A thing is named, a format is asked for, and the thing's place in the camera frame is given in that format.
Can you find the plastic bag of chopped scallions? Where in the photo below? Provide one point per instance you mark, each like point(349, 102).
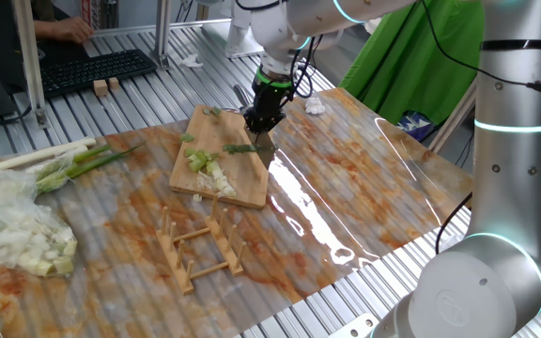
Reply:
point(12, 225)

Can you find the blue patterned bag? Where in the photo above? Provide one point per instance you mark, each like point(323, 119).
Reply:
point(415, 126)

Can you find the person's bare forearm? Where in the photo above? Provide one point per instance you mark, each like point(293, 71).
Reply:
point(44, 29)

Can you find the red white box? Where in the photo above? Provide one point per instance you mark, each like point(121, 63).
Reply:
point(92, 14)

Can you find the silver robot mounting plate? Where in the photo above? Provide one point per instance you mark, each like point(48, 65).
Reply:
point(355, 326)

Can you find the wooden cutting board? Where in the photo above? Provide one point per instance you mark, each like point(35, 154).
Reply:
point(242, 178)

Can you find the chopped scallion pieces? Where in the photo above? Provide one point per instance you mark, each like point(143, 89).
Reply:
point(216, 176)

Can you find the black flat device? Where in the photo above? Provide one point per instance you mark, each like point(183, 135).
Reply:
point(61, 50)

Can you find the small wooden block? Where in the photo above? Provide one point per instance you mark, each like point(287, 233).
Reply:
point(113, 83)
point(101, 87)

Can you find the person's hand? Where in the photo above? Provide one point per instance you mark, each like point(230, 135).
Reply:
point(73, 29)

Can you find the green cloth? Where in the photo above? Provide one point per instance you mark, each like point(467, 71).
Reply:
point(416, 61)

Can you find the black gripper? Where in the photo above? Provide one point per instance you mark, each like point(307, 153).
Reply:
point(271, 98)

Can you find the aluminium frame post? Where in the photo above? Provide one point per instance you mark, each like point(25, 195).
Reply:
point(162, 33)
point(456, 115)
point(33, 70)

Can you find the wooden peg rack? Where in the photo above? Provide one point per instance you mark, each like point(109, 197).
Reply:
point(176, 258)

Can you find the long white leek stalk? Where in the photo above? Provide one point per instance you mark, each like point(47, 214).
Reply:
point(40, 152)

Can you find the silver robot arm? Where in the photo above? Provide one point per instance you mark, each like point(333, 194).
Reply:
point(519, 164)

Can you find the bundle of green scallions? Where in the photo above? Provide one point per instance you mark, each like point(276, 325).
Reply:
point(82, 166)

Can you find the black keyboard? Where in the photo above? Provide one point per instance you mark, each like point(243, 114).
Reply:
point(92, 70)

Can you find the steel cleaver knife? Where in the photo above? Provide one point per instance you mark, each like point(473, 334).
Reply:
point(266, 150)

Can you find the crumpled white tissue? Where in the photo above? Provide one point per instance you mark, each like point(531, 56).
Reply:
point(190, 61)
point(315, 106)

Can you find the marble pattern plastic mat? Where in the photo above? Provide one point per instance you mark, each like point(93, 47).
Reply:
point(111, 291)

